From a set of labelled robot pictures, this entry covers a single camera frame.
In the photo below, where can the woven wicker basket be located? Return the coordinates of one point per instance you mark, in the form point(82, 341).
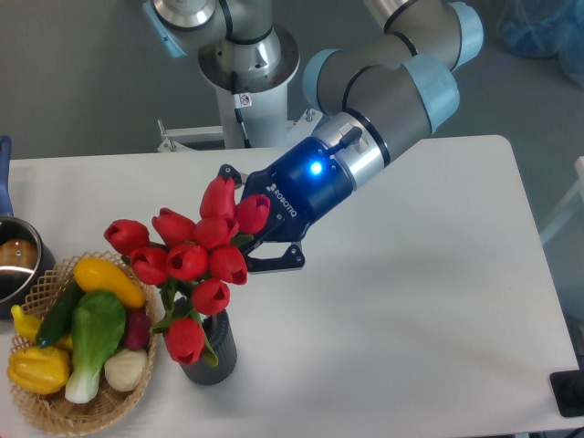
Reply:
point(52, 413)

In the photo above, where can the blue plastic bag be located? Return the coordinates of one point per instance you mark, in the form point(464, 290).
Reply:
point(545, 29)

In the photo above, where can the red purple radish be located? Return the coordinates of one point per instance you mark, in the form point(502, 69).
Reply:
point(137, 331)

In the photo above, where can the dark grey ribbed vase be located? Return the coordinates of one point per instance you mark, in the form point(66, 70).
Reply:
point(218, 356)

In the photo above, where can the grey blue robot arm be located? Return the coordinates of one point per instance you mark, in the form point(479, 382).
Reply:
point(344, 116)

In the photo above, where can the yellow squash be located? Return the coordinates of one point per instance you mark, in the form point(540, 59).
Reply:
point(95, 274)

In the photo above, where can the dark green cucumber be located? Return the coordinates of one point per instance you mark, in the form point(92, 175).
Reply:
point(58, 320)

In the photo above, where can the white frame right edge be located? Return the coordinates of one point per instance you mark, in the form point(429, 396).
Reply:
point(565, 208)

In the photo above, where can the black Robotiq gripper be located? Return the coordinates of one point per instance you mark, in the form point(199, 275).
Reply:
point(303, 185)

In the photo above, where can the red tulip bouquet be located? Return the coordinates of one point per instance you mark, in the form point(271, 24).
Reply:
point(194, 265)

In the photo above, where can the green bok choy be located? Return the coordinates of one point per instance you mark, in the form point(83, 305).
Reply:
point(98, 325)

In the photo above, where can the yellow bell pepper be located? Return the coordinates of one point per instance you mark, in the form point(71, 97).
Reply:
point(42, 371)

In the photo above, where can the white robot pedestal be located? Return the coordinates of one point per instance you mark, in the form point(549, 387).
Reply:
point(250, 82)

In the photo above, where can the white garlic bulb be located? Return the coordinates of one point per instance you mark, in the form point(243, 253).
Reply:
point(123, 370)

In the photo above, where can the black device table edge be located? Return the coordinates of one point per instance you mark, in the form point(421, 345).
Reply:
point(567, 387)

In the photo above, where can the steel pot blue handle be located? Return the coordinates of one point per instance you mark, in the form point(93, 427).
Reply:
point(24, 255)

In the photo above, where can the small yellow gourd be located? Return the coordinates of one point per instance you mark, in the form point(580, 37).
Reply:
point(27, 327)

